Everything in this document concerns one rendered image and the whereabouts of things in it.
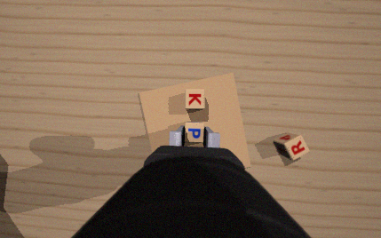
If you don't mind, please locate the tan square mat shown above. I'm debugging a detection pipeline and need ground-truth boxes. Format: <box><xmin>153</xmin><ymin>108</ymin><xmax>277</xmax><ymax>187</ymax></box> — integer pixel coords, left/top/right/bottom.
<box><xmin>139</xmin><ymin>73</ymin><xmax>250</xmax><ymax>168</ymax></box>

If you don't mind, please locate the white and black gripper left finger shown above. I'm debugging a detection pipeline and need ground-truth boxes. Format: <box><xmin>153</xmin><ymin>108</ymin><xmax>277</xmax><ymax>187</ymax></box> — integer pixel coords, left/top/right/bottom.
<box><xmin>169</xmin><ymin>125</ymin><xmax>185</xmax><ymax>147</ymax></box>

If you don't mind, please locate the beige letter block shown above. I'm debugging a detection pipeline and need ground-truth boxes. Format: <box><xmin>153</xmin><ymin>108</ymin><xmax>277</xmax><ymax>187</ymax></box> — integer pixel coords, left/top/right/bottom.
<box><xmin>274</xmin><ymin>132</ymin><xmax>310</xmax><ymax>161</ymax></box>
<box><xmin>185</xmin><ymin>89</ymin><xmax>205</xmax><ymax>110</ymax></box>
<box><xmin>185</xmin><ymin>122</ymin><xmax>204</xmax><ymax>143</ymax></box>

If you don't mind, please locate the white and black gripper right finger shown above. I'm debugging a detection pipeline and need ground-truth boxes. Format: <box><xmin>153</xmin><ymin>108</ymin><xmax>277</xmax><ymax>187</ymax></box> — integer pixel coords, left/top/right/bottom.
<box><xmin>203</xmin><ymin>127</ymin><xmax>220</xmax><ymax>147</ymax></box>

